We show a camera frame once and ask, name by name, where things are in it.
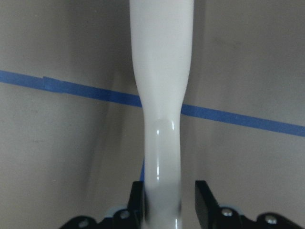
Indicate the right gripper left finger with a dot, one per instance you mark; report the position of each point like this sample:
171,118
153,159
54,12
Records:
125,218

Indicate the white hand brush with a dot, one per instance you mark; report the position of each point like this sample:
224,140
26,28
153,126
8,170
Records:
161,40

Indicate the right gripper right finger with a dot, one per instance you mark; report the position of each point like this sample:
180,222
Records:
212,216

